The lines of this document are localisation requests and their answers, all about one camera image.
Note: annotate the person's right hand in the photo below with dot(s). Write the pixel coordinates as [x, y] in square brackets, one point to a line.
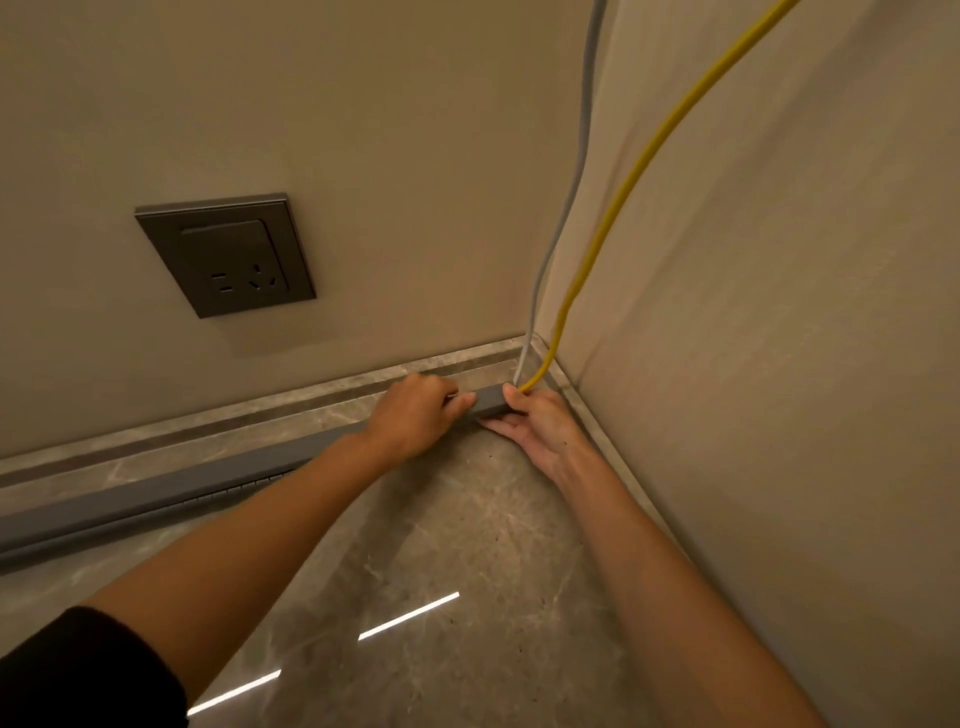
[551, 435]

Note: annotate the person's left hand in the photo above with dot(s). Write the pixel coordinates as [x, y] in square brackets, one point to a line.
[412, 424]

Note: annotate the grey duct cover strip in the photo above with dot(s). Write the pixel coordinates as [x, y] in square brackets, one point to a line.
[187, 487]

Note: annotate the person's right forearm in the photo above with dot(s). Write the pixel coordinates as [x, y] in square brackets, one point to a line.
[675, 600]

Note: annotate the person's left forearm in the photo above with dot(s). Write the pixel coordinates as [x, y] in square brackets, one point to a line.
[225, 570]

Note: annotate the black sleeve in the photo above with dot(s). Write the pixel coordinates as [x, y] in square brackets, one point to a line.
[82, 675]

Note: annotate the grey wall socket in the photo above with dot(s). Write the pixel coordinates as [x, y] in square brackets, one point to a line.
[225, 256]

